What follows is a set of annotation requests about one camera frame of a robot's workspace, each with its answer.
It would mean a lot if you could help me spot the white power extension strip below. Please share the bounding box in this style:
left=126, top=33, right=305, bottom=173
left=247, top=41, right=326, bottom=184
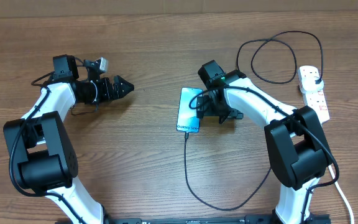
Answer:
left=298, top=65, right=330, bottom=124

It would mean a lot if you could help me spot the blue Galaxy smartphone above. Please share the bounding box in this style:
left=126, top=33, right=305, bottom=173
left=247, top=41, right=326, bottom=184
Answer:
left=177, top=87, right=202, bottom=133

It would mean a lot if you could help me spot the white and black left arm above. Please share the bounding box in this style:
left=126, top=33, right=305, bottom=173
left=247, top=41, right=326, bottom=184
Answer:
left=3, top=55, right=134, bottom=223

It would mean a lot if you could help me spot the black USB charging cable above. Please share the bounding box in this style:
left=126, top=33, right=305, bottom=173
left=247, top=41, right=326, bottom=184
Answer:
left=183, top=30, right=324, bottom=212

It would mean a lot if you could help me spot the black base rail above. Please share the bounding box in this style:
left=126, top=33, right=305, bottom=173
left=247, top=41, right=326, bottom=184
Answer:
left=54, top=213, right=332, bottom=224

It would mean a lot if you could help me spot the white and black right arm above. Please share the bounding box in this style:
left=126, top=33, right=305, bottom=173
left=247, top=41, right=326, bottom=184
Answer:
left=193, top=60, right=339, bottom=223

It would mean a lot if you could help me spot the white power strip cord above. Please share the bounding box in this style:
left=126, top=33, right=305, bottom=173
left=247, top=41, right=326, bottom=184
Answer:
left=327, top=163, right=356, bottom=224

